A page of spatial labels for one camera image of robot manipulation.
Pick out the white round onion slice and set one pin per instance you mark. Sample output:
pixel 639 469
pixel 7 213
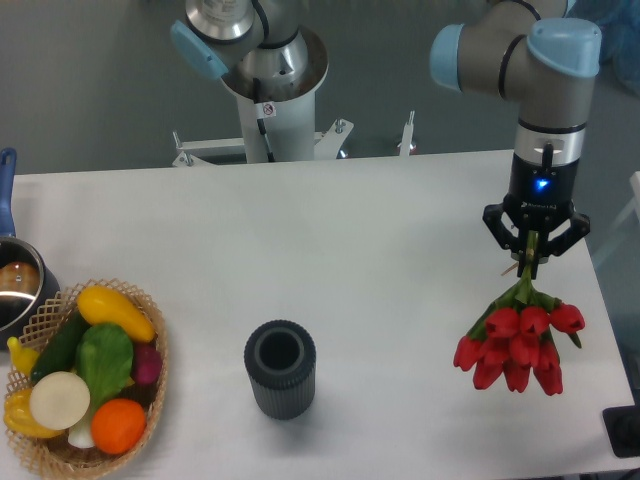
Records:
pixel 59 401

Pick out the black device at table edge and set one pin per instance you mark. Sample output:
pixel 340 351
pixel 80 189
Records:
pixel 622 426

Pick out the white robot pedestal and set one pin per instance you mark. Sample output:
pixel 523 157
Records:
pixel 275 92

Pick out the purple red radish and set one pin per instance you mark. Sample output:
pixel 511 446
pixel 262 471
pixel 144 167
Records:
pixel 147 364

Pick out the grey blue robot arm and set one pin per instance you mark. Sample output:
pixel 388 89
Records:
pixel 532 53

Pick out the orange fruit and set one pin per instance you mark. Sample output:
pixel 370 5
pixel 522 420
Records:
pixel 118 425

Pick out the dark grey ribbed vase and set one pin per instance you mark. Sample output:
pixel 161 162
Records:
pixel 280 359

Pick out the blue plastic bag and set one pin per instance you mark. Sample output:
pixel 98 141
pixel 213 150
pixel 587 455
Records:
pixel 619 22

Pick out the dark green cucumber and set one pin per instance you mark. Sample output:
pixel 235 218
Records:
pixel 60 352

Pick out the yellow bell pepper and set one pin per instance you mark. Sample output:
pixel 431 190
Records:
pixel 18 417

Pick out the yellow squash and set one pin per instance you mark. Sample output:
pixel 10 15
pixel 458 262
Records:
pixel 100 305

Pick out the green leafy bok choy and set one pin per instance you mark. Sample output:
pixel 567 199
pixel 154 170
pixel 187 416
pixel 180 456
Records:
pixel 103 361

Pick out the red tulip bouquet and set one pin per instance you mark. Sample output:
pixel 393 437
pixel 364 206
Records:
pixel 513 338

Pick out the blue handled saucepan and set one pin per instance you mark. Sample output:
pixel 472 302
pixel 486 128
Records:
pixel 26 281

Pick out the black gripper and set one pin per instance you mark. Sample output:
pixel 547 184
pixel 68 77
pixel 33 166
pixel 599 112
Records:
pixel 538 199

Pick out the white frame at right edge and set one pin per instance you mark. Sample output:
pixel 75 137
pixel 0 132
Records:
pixel 621 228

